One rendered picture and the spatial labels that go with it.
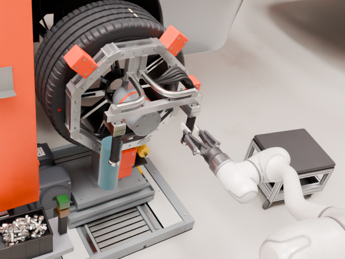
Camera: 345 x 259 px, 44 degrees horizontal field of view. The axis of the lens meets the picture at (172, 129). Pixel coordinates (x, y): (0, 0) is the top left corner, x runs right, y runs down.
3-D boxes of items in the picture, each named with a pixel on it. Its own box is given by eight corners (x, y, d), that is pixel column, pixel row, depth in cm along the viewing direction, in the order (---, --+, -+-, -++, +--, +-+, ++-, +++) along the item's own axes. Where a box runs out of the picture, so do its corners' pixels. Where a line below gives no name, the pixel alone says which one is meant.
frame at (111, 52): (167, 129, 217) (188, 32, 183) (174, 137, 213) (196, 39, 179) (63, 155, 190) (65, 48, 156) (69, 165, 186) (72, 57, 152)
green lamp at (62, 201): (65, 200, 167) (65, 192, 164) (70, 207, 164) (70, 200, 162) (56, 203, 165) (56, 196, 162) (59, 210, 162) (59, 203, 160)
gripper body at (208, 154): (206, 169, 168) (193, 154, 174) (223, 164, 172) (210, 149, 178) (210, 155, 163) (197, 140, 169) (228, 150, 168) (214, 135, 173)
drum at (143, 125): (137, 105, 195) (140, 78, 186) (160, 133, 182) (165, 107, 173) (108, 110, 188) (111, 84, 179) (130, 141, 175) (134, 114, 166)
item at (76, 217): (125, 159, 266) (127, 147, 260) (153, 200, 245) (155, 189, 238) (45, 182, 242) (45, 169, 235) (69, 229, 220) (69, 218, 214)
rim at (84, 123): (166, 47, 217) (97, -7, 178) (190, 72, 203) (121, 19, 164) (103, 121, 226) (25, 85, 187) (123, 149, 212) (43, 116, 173)
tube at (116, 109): (132, 78, 175) (135, 56, 168) (155, 106, 163) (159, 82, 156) (91, 86, 166) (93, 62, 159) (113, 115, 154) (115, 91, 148)
